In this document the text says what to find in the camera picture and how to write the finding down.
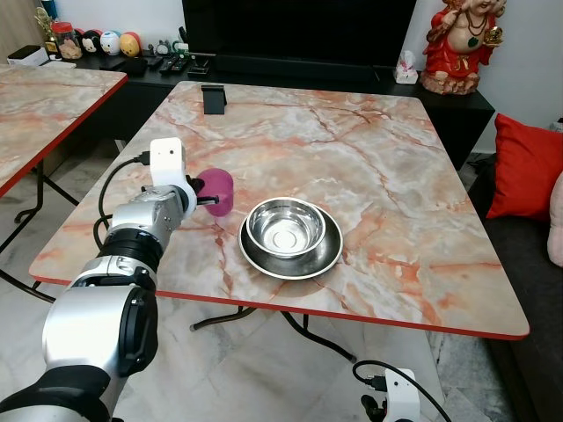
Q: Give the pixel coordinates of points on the glass jar red lid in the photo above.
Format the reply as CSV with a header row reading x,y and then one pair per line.
x,y
65,42

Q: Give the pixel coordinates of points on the small white pink figurine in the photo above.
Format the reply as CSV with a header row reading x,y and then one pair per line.
x,y
406,69

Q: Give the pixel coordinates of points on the golden tree ornament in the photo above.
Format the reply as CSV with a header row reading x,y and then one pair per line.
x,y
45,19

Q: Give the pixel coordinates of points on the black television cabinet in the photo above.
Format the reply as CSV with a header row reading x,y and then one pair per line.
x,y
449,110

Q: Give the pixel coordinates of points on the black phone stand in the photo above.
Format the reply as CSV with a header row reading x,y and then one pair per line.
x,y
214,98

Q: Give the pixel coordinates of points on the orange yellow round toy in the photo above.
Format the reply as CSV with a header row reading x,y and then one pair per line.
x,y
130,45

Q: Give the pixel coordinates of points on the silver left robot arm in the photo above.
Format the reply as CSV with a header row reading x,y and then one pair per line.
x,y
97,316

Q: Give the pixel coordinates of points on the pink plastic cup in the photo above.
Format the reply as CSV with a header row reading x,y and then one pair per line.
x,y
222,186

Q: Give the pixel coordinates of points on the black round toy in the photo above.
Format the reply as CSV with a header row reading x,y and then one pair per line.
x,y
91,43

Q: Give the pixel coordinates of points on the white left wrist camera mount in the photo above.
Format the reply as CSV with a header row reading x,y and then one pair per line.
x,y
165,163

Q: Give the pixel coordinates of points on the white box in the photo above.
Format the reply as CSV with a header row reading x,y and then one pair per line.
x,y
28,55

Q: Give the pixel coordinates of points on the dark grey sofa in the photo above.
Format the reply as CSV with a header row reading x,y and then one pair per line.
x,y
519,290

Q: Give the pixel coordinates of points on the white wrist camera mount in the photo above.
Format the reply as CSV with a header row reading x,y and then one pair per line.
x,y
403,397
165,163

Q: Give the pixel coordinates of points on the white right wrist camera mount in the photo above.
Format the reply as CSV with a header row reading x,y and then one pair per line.
x,y
403,397

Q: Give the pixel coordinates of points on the red cushion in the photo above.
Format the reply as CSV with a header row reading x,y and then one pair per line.
x,y
526,167

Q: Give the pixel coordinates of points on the black folding table leg frame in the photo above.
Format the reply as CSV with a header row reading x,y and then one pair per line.
x,y
40,189

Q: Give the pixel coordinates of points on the black remote control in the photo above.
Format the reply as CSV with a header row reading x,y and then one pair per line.
x,y
155,63
178,63

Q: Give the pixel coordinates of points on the steel bowl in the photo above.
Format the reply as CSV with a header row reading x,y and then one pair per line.
x,y
286,229

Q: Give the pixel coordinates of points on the pink plush toy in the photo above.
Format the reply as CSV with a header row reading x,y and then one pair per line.
x,y
556,220

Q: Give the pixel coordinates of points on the steel plate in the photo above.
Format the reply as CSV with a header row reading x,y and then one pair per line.
x,y
295,267

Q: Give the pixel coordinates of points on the black television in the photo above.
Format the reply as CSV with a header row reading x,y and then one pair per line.
x,y
299,31

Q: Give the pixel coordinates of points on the white blue round toy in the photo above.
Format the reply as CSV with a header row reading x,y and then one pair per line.
x,y
110,43

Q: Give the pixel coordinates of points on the red gold Buddha statue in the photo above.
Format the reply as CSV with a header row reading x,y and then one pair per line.
x,y
462,53

